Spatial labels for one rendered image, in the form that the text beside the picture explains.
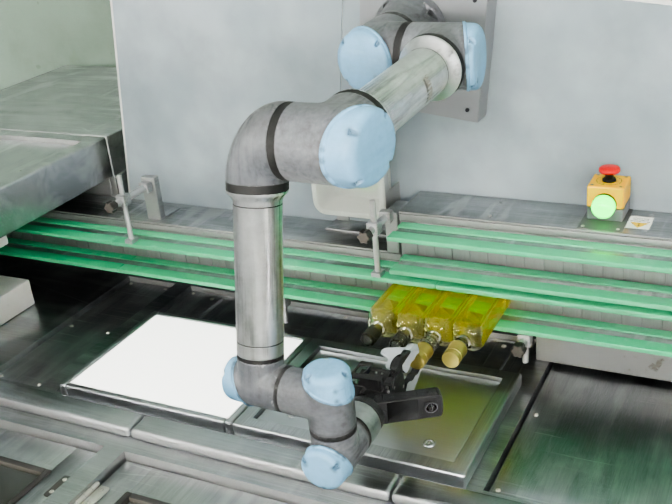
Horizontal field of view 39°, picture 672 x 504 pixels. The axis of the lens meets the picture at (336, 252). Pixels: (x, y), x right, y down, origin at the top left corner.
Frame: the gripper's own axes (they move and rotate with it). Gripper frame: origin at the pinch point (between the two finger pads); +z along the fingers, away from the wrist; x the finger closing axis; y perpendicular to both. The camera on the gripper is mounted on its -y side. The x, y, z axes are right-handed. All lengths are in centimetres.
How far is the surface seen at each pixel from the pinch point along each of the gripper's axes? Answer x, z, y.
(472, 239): -13.2, 24.9, -2.5
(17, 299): 10, 13, 114
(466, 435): 12.8, -2.7, -9.6
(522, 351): 5.5, 16.6, -14.5
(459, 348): -1.3, 3.6, -6.7
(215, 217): -7, 37, 67
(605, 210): -18.5, 32.1, -26.6
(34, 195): -18, 15, 101
